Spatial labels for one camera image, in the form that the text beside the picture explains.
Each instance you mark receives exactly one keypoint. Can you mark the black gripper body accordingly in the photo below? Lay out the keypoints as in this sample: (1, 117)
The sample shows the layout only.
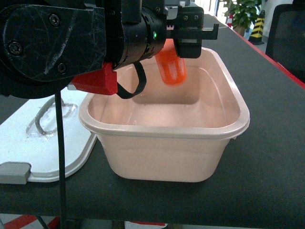
(187, 31)

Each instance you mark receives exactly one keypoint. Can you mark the orange cylindrical capacitor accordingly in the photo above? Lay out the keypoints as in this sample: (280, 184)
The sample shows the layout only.
(171, 67)

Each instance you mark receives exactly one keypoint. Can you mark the white box lid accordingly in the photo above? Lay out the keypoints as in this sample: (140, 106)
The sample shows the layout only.
(29, 140)

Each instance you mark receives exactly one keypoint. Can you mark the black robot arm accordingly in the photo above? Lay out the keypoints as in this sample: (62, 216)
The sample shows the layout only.
(46, 45)

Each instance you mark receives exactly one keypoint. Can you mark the pink plastic storage box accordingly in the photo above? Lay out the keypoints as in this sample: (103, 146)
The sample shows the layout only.
(170, 133)

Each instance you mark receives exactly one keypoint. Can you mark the potted green plant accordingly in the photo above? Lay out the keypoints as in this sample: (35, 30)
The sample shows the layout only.
(245, 12)

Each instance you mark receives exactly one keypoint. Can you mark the yellow black bollard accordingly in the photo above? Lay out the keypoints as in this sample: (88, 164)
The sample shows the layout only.
(257, 32)

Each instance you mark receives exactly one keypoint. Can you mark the black office chair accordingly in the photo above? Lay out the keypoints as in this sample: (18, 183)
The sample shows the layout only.
(286, 41)

